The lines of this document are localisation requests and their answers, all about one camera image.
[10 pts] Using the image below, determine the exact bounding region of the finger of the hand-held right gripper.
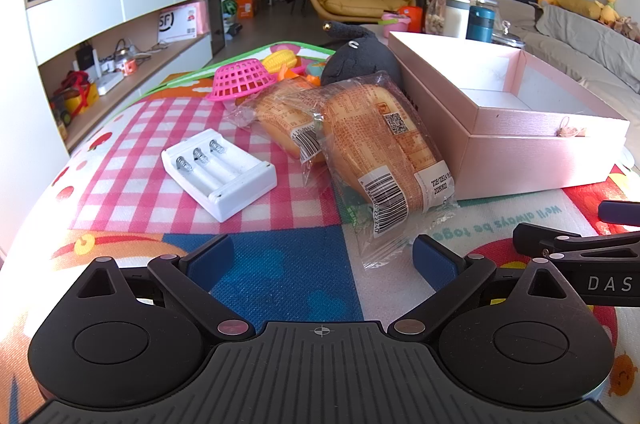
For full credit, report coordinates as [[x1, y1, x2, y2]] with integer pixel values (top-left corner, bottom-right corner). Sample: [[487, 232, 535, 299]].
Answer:
[[597, 201, 640, 226], [512, 223, 640, 255]]

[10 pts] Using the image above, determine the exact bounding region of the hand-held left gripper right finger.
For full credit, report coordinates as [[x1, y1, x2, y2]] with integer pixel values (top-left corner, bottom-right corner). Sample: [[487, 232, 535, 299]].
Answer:
[[388, 234, 569, 340]]

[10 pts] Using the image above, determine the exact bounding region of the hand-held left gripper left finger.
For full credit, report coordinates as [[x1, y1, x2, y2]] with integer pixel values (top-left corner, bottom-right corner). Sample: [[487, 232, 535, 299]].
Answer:
[[75, 234, 255, 341]]

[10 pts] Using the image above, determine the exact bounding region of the white battery charger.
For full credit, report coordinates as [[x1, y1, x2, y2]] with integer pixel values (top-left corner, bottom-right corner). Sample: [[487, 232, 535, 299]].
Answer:
[[161, 129, 278, 222]]

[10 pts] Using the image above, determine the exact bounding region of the pink cardboard box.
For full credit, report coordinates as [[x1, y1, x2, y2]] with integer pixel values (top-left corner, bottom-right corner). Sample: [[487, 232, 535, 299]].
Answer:
[[387, 31, 631, 202]]

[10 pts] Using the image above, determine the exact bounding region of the large bread packet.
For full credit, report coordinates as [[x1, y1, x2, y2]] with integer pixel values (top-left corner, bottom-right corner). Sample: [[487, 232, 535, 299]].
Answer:
[[312, 71, 460, 272]]

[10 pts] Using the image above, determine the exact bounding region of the small bread packet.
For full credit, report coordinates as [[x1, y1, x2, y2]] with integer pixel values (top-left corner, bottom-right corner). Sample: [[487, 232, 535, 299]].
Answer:
[[222, 81, 331, 165]]

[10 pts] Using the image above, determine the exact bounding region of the pink plastic basket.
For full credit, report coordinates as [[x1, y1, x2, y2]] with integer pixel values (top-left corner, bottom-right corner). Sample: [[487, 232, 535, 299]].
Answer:
[[207, 58, 277, 103]]

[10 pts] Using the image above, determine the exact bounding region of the colourful printed play mat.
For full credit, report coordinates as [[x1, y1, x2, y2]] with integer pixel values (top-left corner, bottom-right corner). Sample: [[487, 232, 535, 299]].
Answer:
[[0, 41, 640, 424]]

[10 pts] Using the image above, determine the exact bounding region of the grey sofa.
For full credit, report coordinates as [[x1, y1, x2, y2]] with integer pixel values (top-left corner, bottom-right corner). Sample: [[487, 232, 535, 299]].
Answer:
[[495, 0, 640, 115]]

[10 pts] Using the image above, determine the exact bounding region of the brown plush toy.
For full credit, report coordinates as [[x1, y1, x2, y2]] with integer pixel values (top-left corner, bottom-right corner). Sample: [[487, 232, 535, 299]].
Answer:
[[615, 16, 640, 42]]

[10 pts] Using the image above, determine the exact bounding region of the white flat box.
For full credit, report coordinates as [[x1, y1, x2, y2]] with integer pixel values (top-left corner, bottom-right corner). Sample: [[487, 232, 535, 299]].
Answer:
[[95, 71, 126, 97]]

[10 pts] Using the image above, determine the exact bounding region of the yellow duck plush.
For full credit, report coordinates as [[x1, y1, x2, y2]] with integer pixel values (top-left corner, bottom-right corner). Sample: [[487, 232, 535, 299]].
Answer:
[[597, 0, 621, 24]]

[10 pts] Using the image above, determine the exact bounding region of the long yellow plush pillow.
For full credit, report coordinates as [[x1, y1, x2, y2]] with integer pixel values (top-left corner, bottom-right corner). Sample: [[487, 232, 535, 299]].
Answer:
[[555, 0, 606, 22]]

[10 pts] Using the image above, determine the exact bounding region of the yellow toy corn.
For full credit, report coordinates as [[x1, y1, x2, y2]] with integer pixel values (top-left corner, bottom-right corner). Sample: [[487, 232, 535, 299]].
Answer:
[[262, 48, 301, 74]]

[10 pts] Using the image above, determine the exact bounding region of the black plush cat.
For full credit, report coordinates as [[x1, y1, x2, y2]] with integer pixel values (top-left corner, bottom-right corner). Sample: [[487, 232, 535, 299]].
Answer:
[[320, 21, 401, 87]]

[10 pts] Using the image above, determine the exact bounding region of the blue thermos bottle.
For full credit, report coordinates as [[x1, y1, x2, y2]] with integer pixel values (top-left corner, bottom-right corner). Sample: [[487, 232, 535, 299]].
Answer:
[[466, 5, 496, 43]]

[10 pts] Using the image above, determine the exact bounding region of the black router box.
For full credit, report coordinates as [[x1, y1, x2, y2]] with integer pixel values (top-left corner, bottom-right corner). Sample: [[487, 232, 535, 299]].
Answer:
[[75, 44, 98, 72]]

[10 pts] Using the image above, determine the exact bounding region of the white and pink parcel box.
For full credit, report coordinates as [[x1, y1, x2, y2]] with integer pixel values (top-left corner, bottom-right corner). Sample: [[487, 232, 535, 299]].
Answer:
[[157, 1, 208, 44]]

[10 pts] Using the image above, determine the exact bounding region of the pink toy bowl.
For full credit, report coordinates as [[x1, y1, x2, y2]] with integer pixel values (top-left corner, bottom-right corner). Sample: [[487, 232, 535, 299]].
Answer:
[[382, 11, 413, 37]]

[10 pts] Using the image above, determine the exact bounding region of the large glass jar with nuts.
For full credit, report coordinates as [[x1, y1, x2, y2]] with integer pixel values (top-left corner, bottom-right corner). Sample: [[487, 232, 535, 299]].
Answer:
[[425, 0, 501, 39]]

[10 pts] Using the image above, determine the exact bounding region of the orange plastic bucket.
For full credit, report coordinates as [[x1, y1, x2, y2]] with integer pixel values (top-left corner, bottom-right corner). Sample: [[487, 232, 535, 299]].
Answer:
[[397, 5, 426, 29]]

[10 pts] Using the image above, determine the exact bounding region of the white wall cabinet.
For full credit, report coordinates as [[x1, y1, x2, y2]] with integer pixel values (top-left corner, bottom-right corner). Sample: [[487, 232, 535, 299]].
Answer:
[[25, 0, 216, 155]]

